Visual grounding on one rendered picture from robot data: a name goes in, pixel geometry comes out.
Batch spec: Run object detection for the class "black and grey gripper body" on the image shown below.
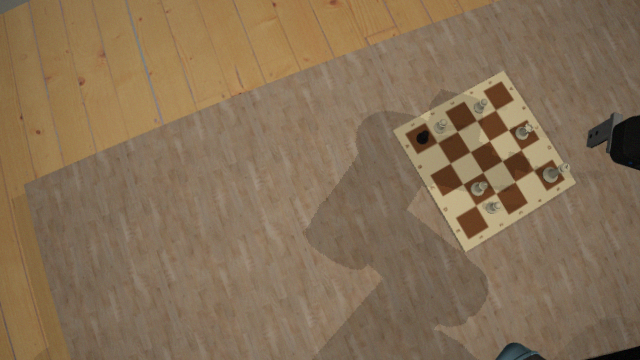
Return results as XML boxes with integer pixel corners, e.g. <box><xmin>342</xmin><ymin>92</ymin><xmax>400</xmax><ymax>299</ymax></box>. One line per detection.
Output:
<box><xmin>610</xmin><ymin>115</ymin><xmax>640</xmax><ymax>170</ymax></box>

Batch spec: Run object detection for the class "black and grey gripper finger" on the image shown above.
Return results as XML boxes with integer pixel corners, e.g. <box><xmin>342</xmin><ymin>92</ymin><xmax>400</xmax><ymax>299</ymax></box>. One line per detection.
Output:
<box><xmin>587</xmin><ymin>112</ymin><xmax>623</xmax><ymax>154</ymax></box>

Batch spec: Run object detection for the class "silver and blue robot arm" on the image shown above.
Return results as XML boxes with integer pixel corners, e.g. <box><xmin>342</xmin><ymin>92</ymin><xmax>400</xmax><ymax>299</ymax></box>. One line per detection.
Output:
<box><xmin>495</xmin><ymin>343</ymin><xmax>546</xmax><ymax>360</ymax></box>

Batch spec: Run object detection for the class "brown and cream chessboard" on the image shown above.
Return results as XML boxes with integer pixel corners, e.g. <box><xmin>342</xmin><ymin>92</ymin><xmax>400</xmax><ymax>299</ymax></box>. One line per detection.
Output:
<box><xmin>393</xmin><ymin>71</ymin><xmax>576</xmax><ymax>252</ymax></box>

